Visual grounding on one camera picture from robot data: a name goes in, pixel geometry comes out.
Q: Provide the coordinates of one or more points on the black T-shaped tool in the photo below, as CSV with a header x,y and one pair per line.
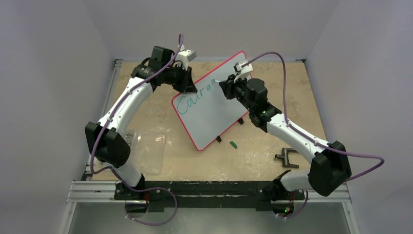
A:
x,y
284,156

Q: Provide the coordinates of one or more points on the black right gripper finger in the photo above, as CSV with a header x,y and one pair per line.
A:
x,y
224,86
230,79

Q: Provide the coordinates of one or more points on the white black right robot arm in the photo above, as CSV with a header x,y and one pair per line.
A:
x,y
329,165

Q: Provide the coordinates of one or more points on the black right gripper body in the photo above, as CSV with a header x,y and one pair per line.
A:
x,y
231,88

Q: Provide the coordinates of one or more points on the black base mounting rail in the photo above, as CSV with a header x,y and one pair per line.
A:
x,y
159,195

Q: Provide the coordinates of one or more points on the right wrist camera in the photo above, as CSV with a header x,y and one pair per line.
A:
x,y
243,69

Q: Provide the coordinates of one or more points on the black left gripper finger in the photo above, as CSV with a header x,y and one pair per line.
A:
x,y
190,87
180,86

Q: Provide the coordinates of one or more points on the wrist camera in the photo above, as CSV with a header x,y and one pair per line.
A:
x,y
243,69
185,56

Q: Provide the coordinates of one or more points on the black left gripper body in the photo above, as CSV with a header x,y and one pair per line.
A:
x,y
174,76

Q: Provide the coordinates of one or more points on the clear plastic screw box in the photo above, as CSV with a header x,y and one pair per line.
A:
x,y
147,150

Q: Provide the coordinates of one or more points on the green marker cap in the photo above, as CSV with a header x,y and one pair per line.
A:
x,y
234,144

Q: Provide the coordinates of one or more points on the pink framed whiteboard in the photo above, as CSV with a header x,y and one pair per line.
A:
x,y
207,113

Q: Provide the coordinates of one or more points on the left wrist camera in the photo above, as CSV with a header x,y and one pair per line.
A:
x,y
185,56

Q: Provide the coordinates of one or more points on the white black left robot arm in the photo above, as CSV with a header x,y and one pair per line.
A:
x,y
105,138

